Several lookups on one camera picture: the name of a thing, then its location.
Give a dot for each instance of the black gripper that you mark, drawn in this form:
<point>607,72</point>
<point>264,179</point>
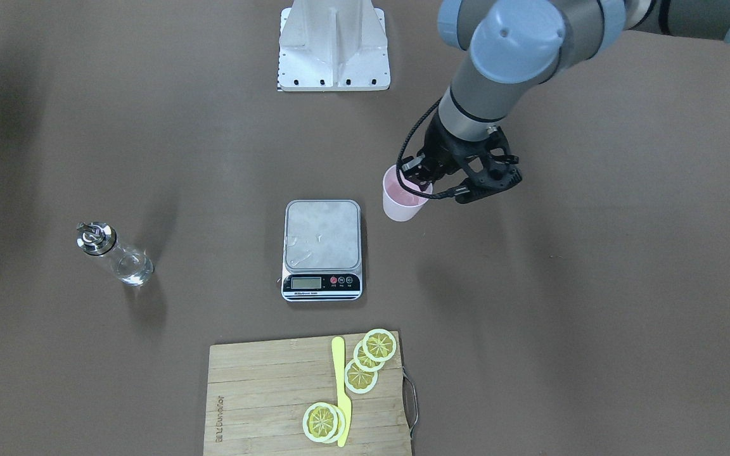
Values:
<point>442,151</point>

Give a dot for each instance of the glass sauce dispenser bottle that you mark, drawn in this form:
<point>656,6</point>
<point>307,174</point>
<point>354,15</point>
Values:
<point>128,263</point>

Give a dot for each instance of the bamboo cutting board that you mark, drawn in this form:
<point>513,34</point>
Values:
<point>259,391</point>

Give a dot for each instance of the white metal mount base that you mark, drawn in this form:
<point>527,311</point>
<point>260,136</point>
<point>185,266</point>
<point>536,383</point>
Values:
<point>339,46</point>

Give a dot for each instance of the pink plastic cup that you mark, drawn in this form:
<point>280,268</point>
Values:
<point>398,204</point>

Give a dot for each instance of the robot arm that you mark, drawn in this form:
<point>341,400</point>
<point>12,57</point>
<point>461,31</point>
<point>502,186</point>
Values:
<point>510,47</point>

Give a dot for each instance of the lemon slice behind front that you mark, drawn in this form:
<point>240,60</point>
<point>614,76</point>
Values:
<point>341,426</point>

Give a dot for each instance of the yellow plastic knife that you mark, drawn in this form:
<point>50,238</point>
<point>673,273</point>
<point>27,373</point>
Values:
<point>343,401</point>

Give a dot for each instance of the digital kitchen scale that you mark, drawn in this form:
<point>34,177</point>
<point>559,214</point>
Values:
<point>322,258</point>

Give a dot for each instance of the lemon slice front single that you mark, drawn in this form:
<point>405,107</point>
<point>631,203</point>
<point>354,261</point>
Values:
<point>318,421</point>

